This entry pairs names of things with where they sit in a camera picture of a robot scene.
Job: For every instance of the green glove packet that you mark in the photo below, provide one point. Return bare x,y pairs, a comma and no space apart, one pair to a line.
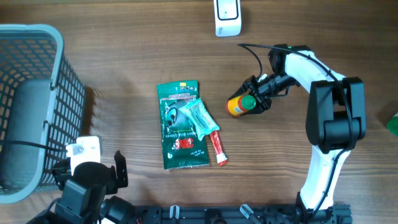
181,147

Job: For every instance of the red sauce sachet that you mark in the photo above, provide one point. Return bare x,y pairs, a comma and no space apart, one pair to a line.
221,157

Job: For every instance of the white barcode scanner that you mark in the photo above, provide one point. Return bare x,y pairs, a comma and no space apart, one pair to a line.
228,20

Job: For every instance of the green lid jar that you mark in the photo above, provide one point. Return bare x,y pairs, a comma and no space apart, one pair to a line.
392,125

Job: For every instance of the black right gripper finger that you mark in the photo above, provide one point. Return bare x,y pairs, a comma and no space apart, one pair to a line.
256,107
244,89

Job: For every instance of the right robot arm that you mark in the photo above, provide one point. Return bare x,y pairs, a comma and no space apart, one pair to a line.
335,122

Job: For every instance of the red yellow sauce bottle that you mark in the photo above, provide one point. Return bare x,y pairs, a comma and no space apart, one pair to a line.
239,105

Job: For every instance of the pale green wipes packet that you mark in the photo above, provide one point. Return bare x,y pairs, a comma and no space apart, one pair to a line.
198,115

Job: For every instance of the grey plastic basket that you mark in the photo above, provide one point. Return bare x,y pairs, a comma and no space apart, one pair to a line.
42,106

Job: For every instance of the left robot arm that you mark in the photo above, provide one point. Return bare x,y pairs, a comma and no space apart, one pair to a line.
88,194

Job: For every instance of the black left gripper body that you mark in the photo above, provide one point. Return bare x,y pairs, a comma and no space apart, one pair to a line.
62,172

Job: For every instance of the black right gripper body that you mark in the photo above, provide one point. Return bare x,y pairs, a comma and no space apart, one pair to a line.
263,89

